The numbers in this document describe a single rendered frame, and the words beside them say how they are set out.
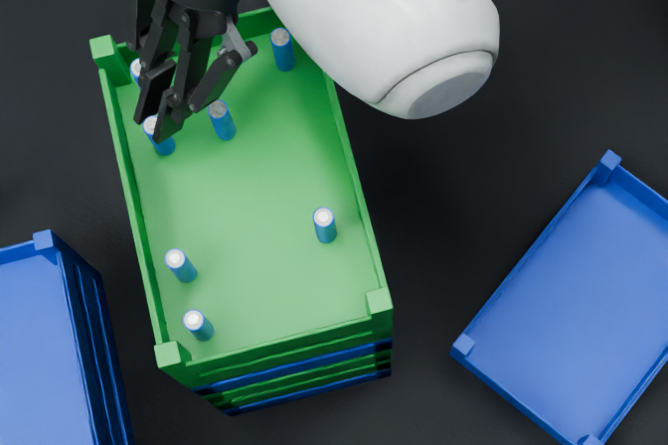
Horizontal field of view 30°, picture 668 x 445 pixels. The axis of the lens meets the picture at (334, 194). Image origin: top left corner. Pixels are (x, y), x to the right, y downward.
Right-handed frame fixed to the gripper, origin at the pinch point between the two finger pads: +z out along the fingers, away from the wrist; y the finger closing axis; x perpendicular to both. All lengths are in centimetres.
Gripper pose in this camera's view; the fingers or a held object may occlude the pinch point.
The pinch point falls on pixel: (163, 101)
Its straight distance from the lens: 107.9
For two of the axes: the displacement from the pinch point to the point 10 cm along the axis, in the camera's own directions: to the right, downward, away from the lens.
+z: -2.7, 5.2, 8.1
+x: -6.7, 5.1, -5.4
